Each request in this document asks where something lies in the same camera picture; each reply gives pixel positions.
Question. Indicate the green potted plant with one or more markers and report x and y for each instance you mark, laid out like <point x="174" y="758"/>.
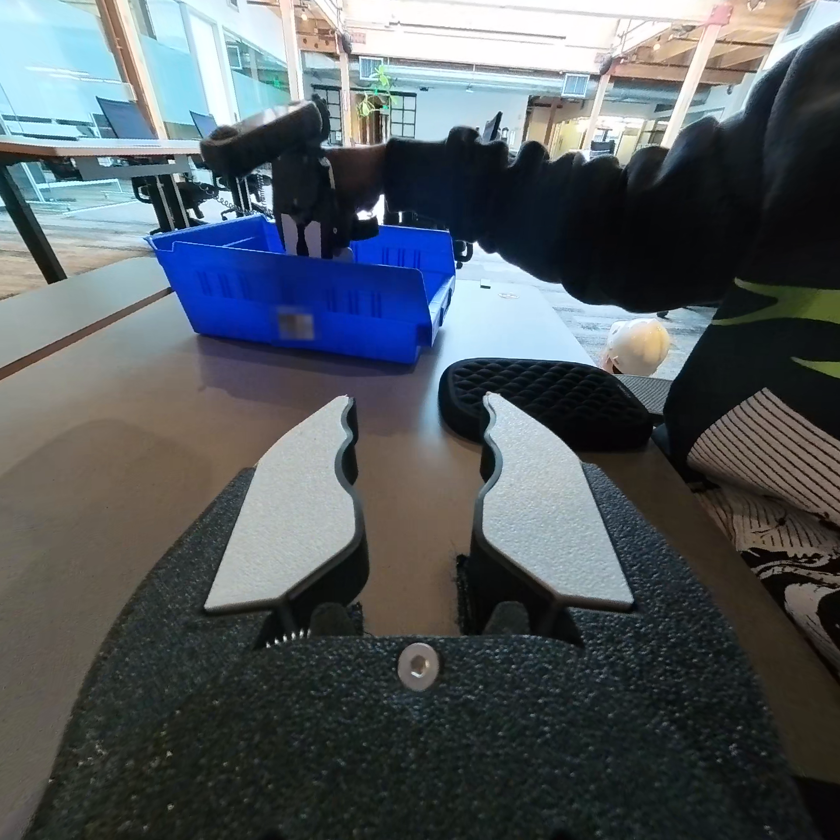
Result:
<point x="380" y="82"/>

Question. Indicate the person's right forearm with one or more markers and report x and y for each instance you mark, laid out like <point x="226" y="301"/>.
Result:
<point x="590" y="210"/>

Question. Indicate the blue plastic bin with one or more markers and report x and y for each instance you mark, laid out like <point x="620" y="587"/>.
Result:
<point x="229" y="295"/>

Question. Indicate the black monitor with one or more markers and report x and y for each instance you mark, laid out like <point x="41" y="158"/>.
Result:
<point x="492" y="126"/>

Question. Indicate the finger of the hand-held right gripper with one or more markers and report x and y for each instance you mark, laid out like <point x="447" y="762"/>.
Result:
<point x="316" y="239"/>
<point x="292" y="236"/>

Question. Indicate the white rounded plastic object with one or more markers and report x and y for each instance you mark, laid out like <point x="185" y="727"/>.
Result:
<point x="640" y="344"/>

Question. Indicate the wooden desk black legs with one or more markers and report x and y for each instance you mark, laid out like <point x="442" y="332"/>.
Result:
<point x="98" y="149"/>

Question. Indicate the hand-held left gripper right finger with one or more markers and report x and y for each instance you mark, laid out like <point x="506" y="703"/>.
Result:
<point x="544" y="518"/>

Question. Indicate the white wall air vent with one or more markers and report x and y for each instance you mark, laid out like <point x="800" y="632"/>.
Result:
<point x="371" y="68"/>
<point x="575" y="85"/>

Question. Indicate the person's right hand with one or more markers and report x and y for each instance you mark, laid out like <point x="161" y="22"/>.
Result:
<point x="358" y="172"/>

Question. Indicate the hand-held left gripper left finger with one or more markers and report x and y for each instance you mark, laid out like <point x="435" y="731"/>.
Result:
<point x="289" y="518"/>

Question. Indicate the black office chair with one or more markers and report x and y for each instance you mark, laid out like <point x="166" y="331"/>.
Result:
<point x="124" y="119"/>
<point x="187" y="197"/>
<point x="205" y="124"/>

